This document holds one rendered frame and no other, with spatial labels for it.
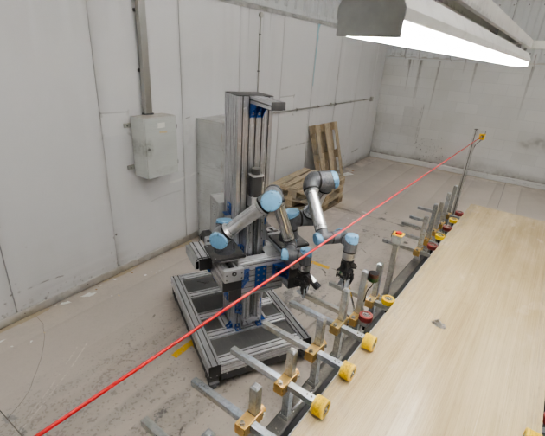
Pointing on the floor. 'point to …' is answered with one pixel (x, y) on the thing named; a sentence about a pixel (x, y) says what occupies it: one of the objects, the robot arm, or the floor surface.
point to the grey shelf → (209, 163)
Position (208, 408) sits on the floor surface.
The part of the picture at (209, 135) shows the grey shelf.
